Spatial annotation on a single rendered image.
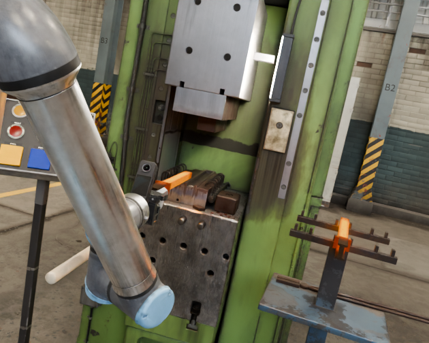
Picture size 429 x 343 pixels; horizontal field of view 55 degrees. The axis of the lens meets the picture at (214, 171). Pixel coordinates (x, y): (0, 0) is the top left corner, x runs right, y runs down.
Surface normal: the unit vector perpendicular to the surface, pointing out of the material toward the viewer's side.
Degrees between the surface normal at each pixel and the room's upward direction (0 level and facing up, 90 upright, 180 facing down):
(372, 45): 90
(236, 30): 90
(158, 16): 90
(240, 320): 90
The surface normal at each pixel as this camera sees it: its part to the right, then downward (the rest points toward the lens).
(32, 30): 0.50, -0.11
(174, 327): -0.18, 0.13
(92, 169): 0.64, 0.31
